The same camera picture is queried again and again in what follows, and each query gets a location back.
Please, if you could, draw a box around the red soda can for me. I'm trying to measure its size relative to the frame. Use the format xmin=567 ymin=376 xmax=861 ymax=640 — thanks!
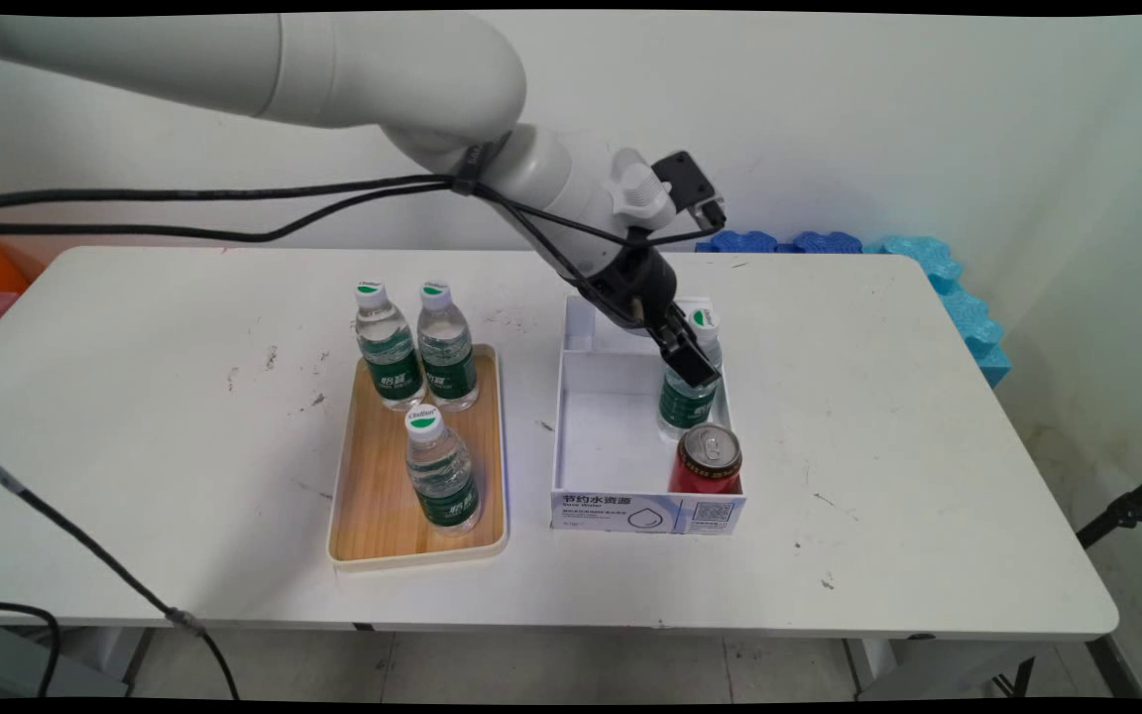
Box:
xmin=668 ymin=423 xmax=743 ymax=495

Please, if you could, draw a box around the thin black cable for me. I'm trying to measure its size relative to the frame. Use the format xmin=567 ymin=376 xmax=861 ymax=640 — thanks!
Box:
xmin=0 ymin=598 xmax=63 ymax=698

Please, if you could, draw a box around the black cable with connector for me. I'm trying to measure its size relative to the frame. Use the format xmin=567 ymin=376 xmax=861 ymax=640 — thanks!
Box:
xmin=0 ymin=441 xmax=240 ymax=700

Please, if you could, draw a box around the black tripod stand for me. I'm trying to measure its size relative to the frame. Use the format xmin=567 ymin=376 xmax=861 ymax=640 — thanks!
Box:
xmin=1075 ymin=459 xmax=1142 ymax=551

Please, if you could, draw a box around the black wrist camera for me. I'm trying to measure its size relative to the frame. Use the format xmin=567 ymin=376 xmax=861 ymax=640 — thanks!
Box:
xmin=652 ymin=149 xmax=729 ymax=234

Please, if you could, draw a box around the clear water bottle green label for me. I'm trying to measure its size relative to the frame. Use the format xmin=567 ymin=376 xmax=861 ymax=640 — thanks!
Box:
xmin=657 ymin=305 xmax=727 ymax=442
xmin=353 ymin=281 xmax=426 ymax=413
xmin=404 ymin=405 xmax=482 ymax=536
xmin=416 ymin=281 xmax=481 ymax=413

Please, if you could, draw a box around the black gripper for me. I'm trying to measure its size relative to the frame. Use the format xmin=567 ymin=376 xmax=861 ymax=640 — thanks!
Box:
xmin=579 ymin=243 xmax=723 ymax=390

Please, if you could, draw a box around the black cable strap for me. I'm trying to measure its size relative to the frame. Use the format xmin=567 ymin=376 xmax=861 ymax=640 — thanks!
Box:
xmin=452 ymin=139 xmax=513 ymax=196

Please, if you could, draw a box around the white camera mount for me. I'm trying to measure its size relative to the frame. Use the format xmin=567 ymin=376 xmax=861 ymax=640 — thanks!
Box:
xmin=609 ymin=149 xmax=679 ymax=234

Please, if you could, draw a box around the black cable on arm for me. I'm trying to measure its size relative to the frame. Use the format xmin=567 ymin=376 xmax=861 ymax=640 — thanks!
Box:
xmin=0 ymin=174 xmax=729 ymax=249
xmin=0 ymin=181 xmax=631 ymax=318

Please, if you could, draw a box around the open printed cardboard box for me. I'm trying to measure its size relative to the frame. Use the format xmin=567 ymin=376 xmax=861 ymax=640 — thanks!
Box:
xmin=549 ymin=294 xmax=747 ymax=536

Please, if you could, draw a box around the light blue foam mat tile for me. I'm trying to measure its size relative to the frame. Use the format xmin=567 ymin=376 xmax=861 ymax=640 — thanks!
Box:
xmin=936 ymin=283 xmax=1006 ymax=358
xmin=863 ymin=235 xmax=966 ymax=294

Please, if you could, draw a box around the wooden tray with cream rim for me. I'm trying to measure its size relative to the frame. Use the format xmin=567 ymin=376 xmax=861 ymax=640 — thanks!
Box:
xmin=326 ymin=343 xmax=511 ymax=573

